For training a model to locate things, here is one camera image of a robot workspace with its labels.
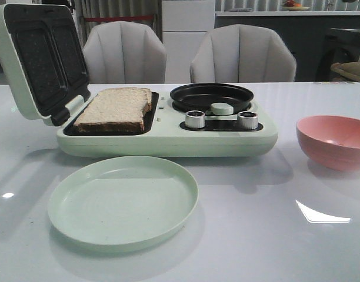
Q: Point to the right silver control knob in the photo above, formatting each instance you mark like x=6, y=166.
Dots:
x=247, y=120

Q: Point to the beige upholstered chair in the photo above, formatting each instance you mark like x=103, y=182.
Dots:
x=242, y=53
x=124, y=53

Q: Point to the dark grey counter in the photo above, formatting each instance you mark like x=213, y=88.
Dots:
x=309, y=35

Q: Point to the left silver control knob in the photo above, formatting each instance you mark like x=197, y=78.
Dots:
x=195, y=119

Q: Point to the mint green breakfast maker lid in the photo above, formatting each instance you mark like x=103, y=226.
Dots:
x=43, y=62

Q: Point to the silver control knob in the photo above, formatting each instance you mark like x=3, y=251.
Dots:
x=247, y=120
x=195, y=119

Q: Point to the right beige upholstered chair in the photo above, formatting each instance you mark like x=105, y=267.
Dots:
x=242, y=53

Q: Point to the black round frying pan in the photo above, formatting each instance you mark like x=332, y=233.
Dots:
x=200, y=96

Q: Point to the white cabinet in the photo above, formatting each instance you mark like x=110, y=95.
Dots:
x=184, y=24

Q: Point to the tan cushion at right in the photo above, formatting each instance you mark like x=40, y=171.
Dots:
x=349, y=70

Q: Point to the mint green round plate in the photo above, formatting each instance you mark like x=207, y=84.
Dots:
x=123, y=204

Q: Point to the fruit plate on counter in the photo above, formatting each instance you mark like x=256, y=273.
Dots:
x=291, y=5

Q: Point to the bread slice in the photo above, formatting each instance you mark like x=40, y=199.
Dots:
x=147, y=92
x=114, y=110

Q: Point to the pink bowl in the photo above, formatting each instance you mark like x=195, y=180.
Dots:
x=331, y=141

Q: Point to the left beige upholstered chair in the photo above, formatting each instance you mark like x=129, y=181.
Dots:
x=124, y=53

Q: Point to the mint green breakfast maker base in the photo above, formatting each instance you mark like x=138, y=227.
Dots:
x=166, y=135

